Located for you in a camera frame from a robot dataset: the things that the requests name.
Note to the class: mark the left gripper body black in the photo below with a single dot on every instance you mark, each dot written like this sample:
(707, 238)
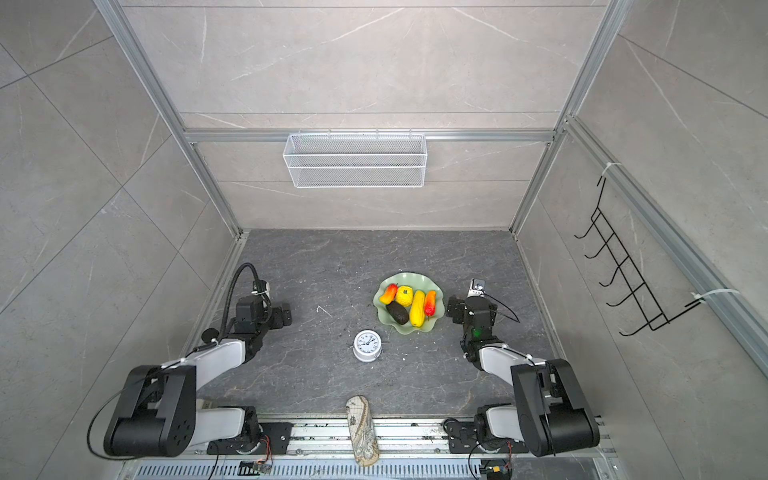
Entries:
(274, 320)

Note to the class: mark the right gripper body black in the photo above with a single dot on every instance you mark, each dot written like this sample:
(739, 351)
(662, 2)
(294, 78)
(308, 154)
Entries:
(461, 315)

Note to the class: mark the red orange fake mango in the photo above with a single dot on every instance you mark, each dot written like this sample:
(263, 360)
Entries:
(389, 294)
(429, 307)

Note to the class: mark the green wavy fruit bowl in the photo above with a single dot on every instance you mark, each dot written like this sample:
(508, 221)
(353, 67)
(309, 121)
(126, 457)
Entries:
(416, 281)

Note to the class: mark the yellow fake lemon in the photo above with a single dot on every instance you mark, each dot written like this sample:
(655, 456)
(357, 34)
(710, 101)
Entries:
(405, 296)

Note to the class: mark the dark fake avocado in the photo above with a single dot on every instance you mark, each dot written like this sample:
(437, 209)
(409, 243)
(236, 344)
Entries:
(398, 313)

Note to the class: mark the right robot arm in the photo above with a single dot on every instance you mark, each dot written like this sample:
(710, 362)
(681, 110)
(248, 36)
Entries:
(550, 413)

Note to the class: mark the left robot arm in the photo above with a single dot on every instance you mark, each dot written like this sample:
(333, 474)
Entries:
(156, 414)

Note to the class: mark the white alarm clock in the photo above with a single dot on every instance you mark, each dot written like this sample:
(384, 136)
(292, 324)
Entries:
(367, 346)

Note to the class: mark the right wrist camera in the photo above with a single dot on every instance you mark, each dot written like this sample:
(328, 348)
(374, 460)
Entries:
(477, 288)

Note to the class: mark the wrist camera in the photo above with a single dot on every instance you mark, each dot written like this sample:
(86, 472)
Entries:
(260, 288)
(477, 288)

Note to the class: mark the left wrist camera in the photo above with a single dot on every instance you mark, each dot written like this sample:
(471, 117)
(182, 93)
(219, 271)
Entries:
(260, 288)

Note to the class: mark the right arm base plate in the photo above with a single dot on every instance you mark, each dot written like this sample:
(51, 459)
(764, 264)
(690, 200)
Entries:
(463, 438)

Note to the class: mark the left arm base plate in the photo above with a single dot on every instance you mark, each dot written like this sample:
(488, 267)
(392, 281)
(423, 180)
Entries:
(273, 436)

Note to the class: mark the white wire mesh basket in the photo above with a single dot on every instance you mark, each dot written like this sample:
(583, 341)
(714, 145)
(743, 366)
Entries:
(356, 160)

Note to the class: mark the black wire hook rack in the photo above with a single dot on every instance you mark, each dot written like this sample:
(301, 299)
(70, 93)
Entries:
(627, 272)

